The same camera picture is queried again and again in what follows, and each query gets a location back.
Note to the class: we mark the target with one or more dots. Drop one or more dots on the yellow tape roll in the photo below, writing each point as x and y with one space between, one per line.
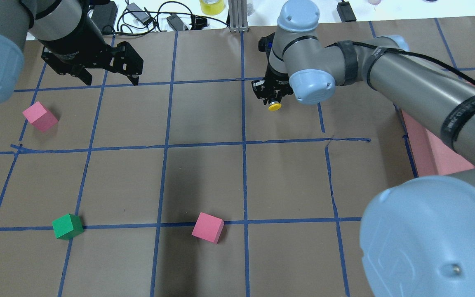
212 7

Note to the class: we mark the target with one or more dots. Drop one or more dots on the black power adapter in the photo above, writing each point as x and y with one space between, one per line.
104 13

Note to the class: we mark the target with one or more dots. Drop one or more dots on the green foam cube near left arm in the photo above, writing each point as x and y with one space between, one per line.
67 227

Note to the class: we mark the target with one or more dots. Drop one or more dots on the pink foam cube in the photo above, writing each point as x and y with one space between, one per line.
40 117
208 228

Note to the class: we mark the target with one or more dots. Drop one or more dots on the pink foam cube centre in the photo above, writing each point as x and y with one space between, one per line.
208 228

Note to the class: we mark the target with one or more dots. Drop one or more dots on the yellow push button switch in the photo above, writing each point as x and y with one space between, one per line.
274 104

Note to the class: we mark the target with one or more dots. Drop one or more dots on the aluminium frame post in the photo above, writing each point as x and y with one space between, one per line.
238 18

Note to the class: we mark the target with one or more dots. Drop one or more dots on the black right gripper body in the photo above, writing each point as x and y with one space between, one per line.
277 81

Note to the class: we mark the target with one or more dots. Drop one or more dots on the pink foam cube far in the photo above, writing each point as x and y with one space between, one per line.
40 117

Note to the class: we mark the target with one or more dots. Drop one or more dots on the pink plastic bin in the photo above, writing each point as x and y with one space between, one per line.
435 140

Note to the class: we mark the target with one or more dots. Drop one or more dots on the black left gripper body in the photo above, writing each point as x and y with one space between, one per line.
81 41

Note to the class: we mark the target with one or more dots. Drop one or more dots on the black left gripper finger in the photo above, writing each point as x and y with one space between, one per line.
126 61
76 71

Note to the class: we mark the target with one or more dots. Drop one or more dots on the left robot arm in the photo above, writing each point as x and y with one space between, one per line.
45 20

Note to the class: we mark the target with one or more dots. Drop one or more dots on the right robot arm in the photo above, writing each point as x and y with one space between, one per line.
418 238

